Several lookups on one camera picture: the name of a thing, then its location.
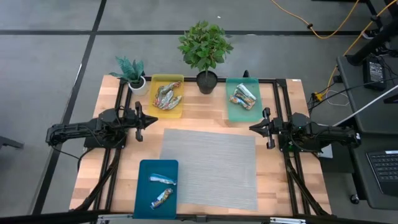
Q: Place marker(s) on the snack bars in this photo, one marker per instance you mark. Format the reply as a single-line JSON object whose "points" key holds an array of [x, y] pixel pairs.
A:
{"points": [[163, 99]]}

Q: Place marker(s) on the dark teal plastic bin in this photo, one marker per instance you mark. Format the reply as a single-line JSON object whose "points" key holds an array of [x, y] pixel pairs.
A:
{"points": [[146, 193]]}

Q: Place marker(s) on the black chair foot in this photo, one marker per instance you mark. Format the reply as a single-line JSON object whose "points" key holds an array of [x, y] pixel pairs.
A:
{"points": [[9, 142]]}

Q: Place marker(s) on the silver metal bracket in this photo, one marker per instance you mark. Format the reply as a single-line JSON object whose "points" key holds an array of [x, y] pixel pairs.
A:
{"points": [[286, 221], [115, 218]]}

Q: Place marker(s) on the black caster wheel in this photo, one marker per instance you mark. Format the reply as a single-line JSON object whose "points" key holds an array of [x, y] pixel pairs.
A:
{"points": [[354, 199]]}

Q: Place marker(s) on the light green translucent plastic bin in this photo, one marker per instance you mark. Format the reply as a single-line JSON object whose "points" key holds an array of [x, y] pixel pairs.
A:
{"points": [[244, 115]]}

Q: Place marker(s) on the white rod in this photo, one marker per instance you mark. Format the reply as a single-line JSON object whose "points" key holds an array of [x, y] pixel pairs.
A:
{"points": [[373, 101]]}

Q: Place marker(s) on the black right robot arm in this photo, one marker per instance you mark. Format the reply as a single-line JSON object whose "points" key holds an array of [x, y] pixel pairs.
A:
{"points": [[326, 133]]}

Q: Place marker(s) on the leafy plant in black pot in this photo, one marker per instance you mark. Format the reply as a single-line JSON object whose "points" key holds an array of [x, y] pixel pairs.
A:
{"points": [[206, 82]]}

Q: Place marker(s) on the small plant in white pot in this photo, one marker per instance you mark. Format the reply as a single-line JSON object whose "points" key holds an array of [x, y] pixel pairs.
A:
{"points": [[138, 88]]}

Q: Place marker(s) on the black keyboard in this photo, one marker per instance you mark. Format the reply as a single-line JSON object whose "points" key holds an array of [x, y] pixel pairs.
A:
{"points": [[385, 171]]}

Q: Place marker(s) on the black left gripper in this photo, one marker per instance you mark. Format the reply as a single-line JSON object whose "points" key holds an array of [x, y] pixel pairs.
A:
{"points": [[133, 119]]}

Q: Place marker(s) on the black desk pole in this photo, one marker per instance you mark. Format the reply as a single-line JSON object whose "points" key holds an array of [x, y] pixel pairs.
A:
{"points": [[373, 43]]}

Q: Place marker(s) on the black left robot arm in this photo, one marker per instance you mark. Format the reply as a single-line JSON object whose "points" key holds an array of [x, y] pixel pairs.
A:
{"points": [[77, 129]]}

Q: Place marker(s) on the yellow translucent plastic bin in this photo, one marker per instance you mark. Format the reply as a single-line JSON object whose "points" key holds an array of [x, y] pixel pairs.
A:
{"points": [[155, 112]]}

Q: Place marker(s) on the white and blue granola bar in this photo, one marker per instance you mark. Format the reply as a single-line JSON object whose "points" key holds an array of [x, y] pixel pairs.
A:
{"points": [[247, 91]]}

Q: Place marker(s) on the dark grey desk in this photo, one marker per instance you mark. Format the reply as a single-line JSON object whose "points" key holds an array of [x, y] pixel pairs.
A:
{"points": [[382, 124]]}

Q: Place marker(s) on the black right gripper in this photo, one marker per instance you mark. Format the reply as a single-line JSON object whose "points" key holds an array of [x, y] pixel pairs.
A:
{"points": [[276, 127]]}

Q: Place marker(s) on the small black camera mount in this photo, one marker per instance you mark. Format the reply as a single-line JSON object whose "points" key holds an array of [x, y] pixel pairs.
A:
{"points": [[245, 74]]}

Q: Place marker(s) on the grey woven placemat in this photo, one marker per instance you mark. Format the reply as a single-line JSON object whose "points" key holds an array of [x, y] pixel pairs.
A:
{"points": [[211, 168]]}

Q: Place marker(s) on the black aluminium table frame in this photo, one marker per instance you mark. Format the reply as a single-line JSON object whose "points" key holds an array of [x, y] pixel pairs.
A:
{"points": [[289, 180]]}

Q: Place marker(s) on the black power adapter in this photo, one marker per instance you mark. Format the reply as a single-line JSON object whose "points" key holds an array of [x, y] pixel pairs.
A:
{"points": [[374, 74]]}

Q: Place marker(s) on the white paper sheet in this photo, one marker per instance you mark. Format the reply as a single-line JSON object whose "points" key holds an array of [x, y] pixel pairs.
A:
{"points": [[328, 152]]}

